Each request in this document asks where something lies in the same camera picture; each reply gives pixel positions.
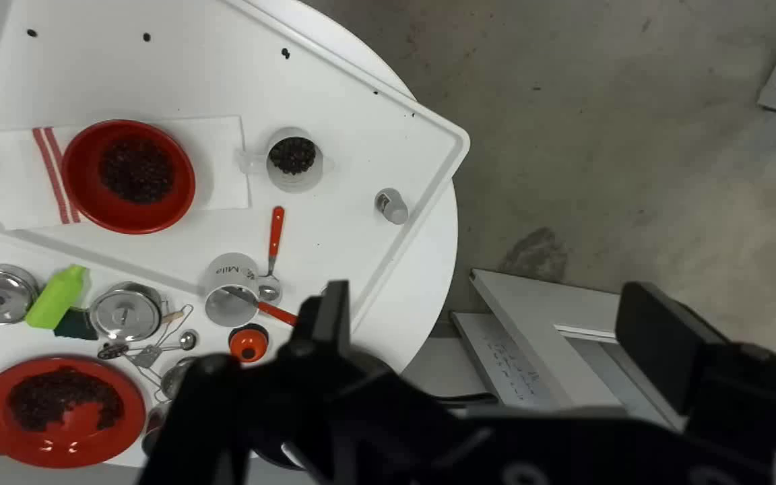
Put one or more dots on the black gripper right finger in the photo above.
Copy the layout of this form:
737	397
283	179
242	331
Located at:
667	339

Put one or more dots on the small steel cylinder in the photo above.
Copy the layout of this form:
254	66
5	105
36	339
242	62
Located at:
393	205

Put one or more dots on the white plastic tray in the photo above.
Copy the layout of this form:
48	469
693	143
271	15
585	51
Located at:
223	81

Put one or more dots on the round white table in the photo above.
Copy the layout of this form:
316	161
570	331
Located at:
407	306

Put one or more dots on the steel cup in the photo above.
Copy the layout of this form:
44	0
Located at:
228	288

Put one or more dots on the small red cup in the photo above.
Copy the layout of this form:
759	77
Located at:
250	342

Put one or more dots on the red plate with beans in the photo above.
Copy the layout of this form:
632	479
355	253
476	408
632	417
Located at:
69	409

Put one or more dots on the green plastic bottle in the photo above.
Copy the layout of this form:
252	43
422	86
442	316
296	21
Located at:
57	298

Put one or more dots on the red bowl with beans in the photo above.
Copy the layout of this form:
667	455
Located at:
130	176

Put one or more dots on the orange handled tool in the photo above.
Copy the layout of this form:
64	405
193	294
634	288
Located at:
269	311

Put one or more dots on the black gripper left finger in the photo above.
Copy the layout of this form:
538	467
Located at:
324	322

